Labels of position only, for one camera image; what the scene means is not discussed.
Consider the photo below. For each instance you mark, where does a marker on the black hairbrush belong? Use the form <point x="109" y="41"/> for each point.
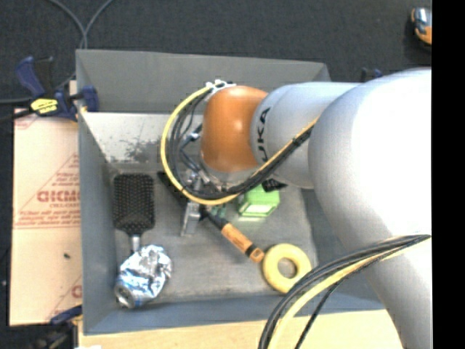
<point x="133" y="202"/>

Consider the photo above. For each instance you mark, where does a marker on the grey metal bin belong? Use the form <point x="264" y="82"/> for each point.
<point x="203" y="267"/>

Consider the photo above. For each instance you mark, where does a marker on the green box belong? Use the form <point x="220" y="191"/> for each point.
<point x="259" y="204"/>

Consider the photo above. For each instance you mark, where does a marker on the brown cardboard board red print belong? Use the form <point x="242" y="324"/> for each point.
<point x="43" y="260"/>

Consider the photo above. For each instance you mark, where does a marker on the crushed blue and silver can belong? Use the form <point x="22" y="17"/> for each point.
<point x="143" y="276"/>

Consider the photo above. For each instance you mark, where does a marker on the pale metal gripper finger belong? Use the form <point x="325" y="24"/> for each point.
<point x="195" y="213"/>
<point x="185" y="225"/>

